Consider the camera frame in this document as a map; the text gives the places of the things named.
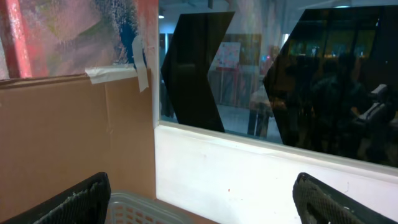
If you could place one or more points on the grey plastic mesh basket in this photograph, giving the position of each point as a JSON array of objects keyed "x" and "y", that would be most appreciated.
[{"x": 130, "y": 208}]

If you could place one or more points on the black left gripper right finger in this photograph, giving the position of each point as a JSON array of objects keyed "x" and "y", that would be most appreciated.
[{"x": 318, "y": 203}]

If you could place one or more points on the brown cardboard panel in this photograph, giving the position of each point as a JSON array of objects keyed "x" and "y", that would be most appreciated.
[{"x": 57, "y": 132}]

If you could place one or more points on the white masking tape strip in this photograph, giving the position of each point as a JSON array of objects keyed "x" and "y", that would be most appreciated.
[{"x": 123, "y": 71}]

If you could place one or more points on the glass window pane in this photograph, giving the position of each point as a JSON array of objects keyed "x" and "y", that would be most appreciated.
[{"x": 315, "y": 75}]

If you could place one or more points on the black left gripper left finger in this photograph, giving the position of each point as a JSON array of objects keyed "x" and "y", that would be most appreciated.
[{"x": 85, "y": 202}]

